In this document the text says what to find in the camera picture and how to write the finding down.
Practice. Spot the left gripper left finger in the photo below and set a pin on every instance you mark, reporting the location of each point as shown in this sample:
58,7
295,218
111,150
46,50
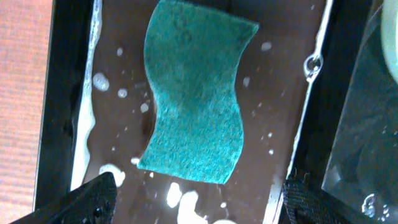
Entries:
94,202

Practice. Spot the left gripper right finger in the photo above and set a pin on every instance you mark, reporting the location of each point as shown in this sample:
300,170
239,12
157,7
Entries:
306,203

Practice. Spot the green yellow sponge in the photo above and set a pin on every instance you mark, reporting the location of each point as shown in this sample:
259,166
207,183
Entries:
191,58

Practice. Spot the black round tray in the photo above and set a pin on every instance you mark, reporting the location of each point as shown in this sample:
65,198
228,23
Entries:
362,168

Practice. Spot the black rectangular water tray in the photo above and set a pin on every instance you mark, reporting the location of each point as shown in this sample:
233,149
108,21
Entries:
97,95

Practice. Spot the left light green plate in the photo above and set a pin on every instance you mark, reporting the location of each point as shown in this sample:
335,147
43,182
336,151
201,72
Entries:
389,35

